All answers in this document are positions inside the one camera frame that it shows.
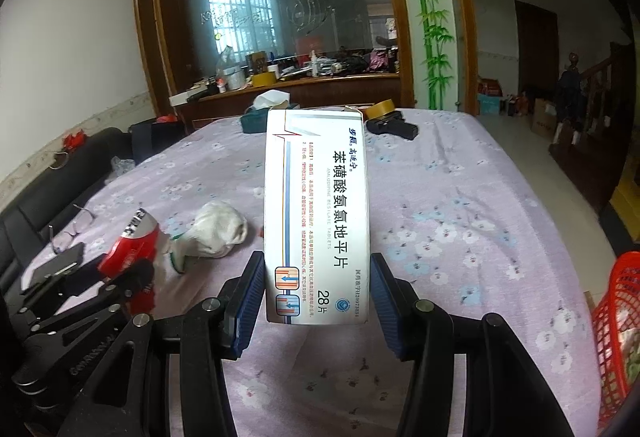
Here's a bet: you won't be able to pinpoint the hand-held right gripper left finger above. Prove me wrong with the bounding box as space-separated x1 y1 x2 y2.
55 251 266 437

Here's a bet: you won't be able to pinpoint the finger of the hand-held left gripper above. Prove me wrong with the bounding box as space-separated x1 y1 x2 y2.
55 259 156 318
17 243 108 333

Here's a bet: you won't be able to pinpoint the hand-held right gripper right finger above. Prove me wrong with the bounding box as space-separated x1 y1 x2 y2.
370 253 576 437

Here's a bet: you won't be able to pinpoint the crushed red can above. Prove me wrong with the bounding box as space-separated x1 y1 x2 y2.
97 207 163 313

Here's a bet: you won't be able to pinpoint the white medicine box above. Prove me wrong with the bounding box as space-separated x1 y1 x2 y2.
263 106 373 325

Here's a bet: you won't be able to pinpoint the red mesh basket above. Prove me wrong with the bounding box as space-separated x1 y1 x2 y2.
590 251 640 428

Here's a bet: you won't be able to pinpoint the eyeglasses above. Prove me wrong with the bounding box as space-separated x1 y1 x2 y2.
50 204 96 254

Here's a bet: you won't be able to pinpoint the white crumpled cloth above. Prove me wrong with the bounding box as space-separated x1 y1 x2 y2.
167 200 249 275

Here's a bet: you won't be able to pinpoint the black leather sofa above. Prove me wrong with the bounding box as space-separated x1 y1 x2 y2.
0 127 133 318

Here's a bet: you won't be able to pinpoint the purple floral tablecloth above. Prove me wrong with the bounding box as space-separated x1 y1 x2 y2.
50 107 608 437

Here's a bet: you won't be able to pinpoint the crumpled clear plastic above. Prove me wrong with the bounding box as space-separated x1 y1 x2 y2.
105 156 131 183

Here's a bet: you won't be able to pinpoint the black tape dispenser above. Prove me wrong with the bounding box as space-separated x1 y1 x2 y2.
365 114 418 140

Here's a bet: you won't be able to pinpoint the teal tissue box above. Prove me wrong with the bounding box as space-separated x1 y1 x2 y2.
240 90 301 134

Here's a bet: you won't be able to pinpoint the brown tape roll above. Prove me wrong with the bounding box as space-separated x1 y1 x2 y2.
361 100 396 120

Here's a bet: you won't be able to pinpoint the pile of gift boxes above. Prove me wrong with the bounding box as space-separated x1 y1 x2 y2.
475 76 531 117

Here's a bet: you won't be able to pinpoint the brown cardboard box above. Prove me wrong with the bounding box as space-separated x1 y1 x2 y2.
531 98 558 140

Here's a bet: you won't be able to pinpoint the wooden glass partition cabinet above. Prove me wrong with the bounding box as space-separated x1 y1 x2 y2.
131 0 481 133

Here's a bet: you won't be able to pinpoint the wooden stair railing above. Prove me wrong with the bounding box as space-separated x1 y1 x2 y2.
547 42 636 213

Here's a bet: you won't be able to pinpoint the bamboo painted glass panel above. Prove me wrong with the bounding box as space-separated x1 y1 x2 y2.
387 0 463 110

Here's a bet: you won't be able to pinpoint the brown wooden door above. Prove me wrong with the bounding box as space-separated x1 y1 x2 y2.
515 0 561 105

